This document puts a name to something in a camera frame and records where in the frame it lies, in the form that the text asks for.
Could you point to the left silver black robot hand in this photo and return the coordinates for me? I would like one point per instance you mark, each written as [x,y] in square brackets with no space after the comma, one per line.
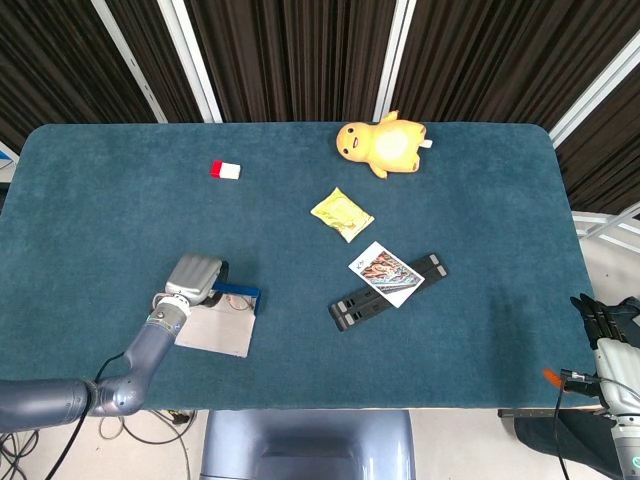
[192,277]

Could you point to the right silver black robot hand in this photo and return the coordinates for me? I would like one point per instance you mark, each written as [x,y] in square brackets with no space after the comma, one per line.
[617,365]

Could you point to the blue and grey pouch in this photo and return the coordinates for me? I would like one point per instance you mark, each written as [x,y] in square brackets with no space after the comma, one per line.
[220,330]

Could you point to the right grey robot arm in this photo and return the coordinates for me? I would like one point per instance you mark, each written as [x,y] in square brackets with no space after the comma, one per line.
[630,445]

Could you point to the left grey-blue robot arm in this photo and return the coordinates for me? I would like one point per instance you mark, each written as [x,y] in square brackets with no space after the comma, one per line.
[150,345]

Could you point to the dark fabric bundle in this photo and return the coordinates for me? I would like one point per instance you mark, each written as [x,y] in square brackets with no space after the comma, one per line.
[565,440]

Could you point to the red and white small box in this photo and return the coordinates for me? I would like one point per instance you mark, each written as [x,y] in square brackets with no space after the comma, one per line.
[227,170]

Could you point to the blue velvet table cover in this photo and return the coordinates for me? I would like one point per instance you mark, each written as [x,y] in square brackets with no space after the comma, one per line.
[300,200]

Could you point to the black yellow plug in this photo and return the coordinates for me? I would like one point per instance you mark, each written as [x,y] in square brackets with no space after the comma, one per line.
[176,416]

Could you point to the white metal rack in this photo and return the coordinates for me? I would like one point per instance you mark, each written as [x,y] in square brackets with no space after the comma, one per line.
[605,225]

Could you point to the yellow snack packet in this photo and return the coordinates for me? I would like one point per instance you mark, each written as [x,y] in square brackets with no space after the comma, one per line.
[342,215]

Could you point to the black folding laptop stand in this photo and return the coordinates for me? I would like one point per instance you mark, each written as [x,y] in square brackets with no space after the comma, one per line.
[360,310]

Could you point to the white printed picture card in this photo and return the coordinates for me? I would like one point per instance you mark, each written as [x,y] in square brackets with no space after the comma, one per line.
[387,275]

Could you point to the grey-blue robot torso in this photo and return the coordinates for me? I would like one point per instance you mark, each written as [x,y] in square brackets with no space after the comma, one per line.
[307,445]

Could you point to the white blue board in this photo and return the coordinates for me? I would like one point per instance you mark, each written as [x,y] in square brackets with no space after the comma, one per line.
[6,160]

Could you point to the yellow plush toy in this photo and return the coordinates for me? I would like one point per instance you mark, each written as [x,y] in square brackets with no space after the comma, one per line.
[385,145]

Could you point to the dark brown pleated curtain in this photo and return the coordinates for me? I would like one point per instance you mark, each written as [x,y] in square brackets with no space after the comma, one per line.
[300,50]

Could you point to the metal table frame rail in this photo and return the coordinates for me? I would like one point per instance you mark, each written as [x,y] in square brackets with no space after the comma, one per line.
[530,413]

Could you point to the white frame post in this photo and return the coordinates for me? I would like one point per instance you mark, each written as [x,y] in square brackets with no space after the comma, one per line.
[595,99]
[131,65]
[395,60]
[192,60]

